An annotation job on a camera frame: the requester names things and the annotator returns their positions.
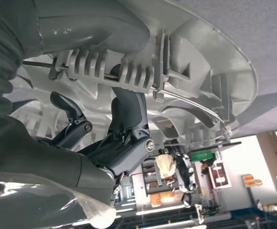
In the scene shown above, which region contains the red and white sign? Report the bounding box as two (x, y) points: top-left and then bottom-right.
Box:
(209, 161), (232, 189)

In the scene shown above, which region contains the green box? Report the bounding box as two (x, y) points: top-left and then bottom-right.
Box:
(190, 151), (216, 163)

